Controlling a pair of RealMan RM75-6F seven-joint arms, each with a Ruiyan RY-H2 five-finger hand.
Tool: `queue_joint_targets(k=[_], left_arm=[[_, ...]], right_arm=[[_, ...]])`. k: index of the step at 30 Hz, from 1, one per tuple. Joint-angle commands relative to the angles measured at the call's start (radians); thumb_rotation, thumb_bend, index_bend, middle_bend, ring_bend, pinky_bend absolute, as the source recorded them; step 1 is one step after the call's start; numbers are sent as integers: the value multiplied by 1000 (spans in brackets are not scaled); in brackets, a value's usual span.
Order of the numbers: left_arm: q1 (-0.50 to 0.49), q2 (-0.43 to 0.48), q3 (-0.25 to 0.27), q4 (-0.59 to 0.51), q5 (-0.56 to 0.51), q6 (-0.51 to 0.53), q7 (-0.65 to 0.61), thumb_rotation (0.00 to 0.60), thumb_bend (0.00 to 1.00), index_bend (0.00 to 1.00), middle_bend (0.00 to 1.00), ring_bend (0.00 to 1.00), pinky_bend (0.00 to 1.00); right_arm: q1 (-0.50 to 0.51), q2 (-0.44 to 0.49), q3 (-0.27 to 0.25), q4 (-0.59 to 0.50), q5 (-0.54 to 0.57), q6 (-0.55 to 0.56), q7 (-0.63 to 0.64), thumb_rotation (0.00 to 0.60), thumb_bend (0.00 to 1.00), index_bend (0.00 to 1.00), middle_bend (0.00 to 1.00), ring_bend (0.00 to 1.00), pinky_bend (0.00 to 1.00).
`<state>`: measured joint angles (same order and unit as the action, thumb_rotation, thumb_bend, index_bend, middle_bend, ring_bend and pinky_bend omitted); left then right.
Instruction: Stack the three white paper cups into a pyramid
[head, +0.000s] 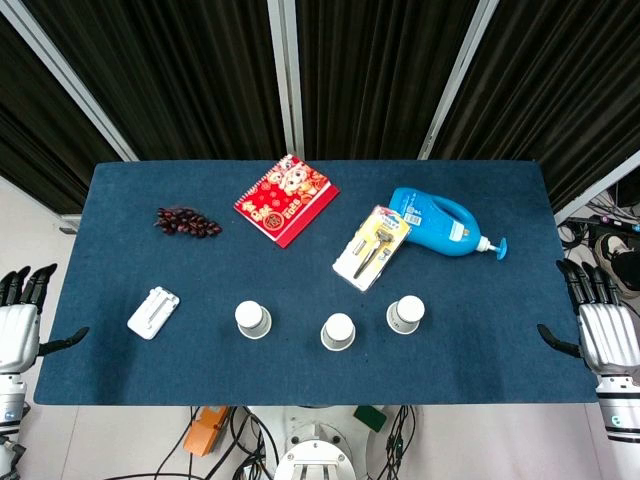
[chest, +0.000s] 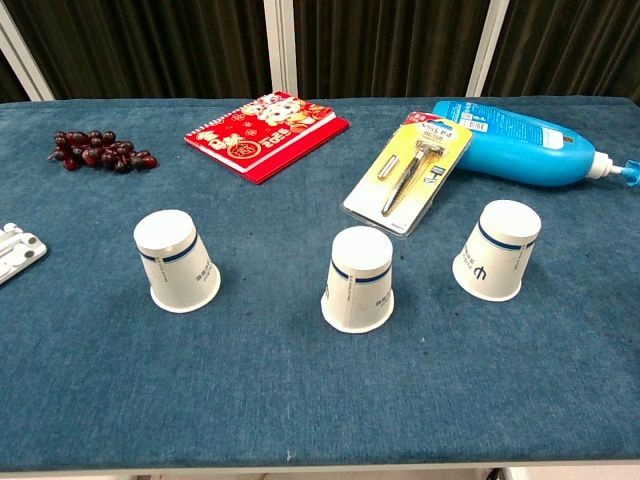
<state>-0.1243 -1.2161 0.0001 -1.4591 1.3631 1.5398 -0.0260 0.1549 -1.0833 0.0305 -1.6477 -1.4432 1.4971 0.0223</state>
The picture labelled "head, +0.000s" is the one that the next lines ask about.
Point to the black pleated curtain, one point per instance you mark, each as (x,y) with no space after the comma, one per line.
(175,75)
(550,85)
(370,75)
(35,140)

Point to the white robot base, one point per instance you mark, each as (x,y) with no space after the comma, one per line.
(312,457)

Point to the blue pump detergent bottle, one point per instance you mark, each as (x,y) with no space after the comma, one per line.
(440,225)

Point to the orange box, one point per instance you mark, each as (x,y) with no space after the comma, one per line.
(204,430)

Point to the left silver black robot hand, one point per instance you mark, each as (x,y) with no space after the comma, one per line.
(17,330)

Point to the dark red grape bunch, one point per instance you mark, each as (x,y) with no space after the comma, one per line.
(187,222)

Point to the blue table cloth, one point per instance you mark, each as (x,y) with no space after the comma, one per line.
(310,370)

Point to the razor in blister pack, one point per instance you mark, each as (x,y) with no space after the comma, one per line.
(370,250)

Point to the red spiral desk calendar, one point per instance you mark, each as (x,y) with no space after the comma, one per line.
(285,205)

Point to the black white sneaker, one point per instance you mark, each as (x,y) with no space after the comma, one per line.
(617,260)

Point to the white paper cup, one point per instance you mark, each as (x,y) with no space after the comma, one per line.
(252,320)
(406,315)
(338,332)

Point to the small white packaged item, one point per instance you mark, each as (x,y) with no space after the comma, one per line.
(152,315)

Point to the green block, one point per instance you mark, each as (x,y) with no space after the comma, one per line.
(371,417)

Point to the grey metal frame post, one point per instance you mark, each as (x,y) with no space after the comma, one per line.
(600,187)
(65,85)
(457,75)
(286,75)

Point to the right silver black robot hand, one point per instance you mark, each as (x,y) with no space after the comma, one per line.
(607,332)

